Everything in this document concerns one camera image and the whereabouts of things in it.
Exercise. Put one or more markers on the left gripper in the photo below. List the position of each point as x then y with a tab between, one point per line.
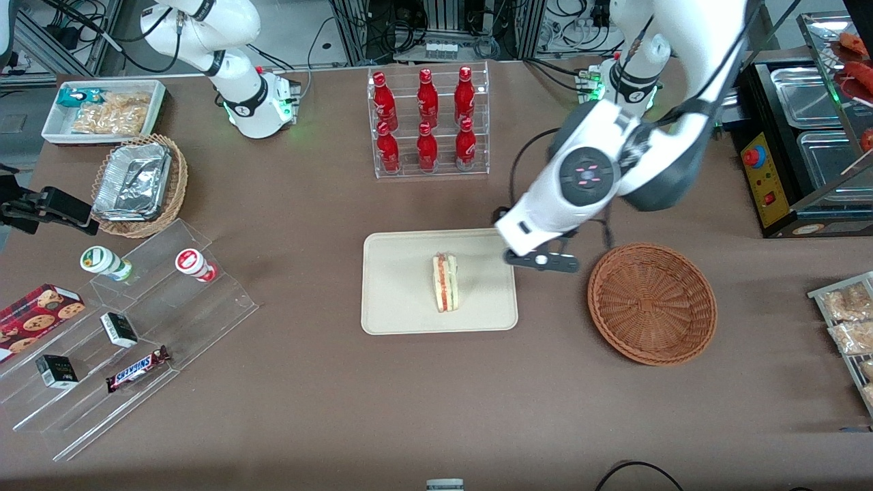
499	213

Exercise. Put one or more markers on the triangular sandwich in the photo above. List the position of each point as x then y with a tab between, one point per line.
447	286

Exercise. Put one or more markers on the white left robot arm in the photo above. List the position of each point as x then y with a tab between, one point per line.
682	41

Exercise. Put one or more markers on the brown wicker basket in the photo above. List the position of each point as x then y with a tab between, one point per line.
648	307

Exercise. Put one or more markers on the beige plastic tray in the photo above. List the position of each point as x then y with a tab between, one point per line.
395	286

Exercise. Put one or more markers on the light wicker basket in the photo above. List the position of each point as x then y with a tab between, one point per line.
179	184

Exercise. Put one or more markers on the aluminium foil tray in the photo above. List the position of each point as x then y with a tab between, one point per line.
129	184

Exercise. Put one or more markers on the red soda bottle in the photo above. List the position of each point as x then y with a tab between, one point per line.
384	99
388	151
466	149
427	95
427	150
464	94

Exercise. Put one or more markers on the clear acrylic bottle rack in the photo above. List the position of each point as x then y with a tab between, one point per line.
409	174

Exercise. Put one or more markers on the white power strip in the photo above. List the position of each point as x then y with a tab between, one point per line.
441	50

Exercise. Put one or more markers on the red emergency stop button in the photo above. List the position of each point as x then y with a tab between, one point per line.
753	157

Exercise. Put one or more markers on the black food warmer case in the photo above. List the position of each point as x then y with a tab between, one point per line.
767	198

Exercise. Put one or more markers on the white grey box edge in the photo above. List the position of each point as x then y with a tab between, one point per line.
445	485

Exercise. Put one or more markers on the steel warmer pan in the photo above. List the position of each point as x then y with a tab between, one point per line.
832	164
805	95

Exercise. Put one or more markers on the clear bag of snacks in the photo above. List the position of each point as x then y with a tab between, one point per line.
846	303
852	337

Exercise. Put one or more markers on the clear acrylic stepped stand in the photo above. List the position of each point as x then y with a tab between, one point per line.
218	307

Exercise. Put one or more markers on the red lid cup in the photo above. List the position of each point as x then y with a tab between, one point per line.
187	261

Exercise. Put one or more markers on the red sausage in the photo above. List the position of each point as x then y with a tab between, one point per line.
861	75

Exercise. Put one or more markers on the snickers chocolate bar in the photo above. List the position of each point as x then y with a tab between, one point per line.
136	369

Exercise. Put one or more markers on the small black box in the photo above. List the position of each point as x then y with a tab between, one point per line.
56	372
119	329

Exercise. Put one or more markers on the clear bag of chips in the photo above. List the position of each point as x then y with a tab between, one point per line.
116	116

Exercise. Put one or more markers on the green lid cup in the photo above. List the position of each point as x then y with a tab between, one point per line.
99	259

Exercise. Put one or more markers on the black clamp device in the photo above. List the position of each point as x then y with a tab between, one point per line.
61	204

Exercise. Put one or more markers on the teal snack packet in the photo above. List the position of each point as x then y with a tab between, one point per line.
71	97

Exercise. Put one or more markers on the white rectangular bin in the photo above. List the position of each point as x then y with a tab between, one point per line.
54	133

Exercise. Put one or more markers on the red cookie box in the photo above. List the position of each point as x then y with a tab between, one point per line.
34	320

